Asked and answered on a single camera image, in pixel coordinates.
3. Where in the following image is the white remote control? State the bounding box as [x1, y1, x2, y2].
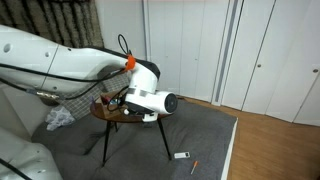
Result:
[173, 151, 191, 160]

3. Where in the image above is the round wooden side table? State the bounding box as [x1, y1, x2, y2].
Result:
[89, 94, 173, 168]

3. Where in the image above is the orange pen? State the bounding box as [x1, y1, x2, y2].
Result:
[190, 160, 199, 176]

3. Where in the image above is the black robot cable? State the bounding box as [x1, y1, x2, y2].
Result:
[0, 33, 133, 101]

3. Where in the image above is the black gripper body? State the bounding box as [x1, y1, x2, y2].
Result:
[125, 101, 148, 117]

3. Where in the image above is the fluffy striped blanket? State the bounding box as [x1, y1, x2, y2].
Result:
[0, 0, 105, 49]

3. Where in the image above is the white closet door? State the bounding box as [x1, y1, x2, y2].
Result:
[146, 0, 231, 103]
[264, 0, 320, 124]
[221, 0, 278, 113]

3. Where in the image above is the clear plastic bag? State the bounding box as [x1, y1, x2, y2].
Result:
[45, 105, 76, 132]

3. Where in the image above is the gray checked pillow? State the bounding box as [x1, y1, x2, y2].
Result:
[59, 84, 105, 121]
[102, 73, 132, 94]

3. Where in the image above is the cardboard box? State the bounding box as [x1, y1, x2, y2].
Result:
[99, 93, 129, 118]

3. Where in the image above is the orange cable clip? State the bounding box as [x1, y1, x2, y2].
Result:
[125, 54, 137, 72]

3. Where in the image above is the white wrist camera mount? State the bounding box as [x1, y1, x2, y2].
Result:
[142, 112, 158, 123]

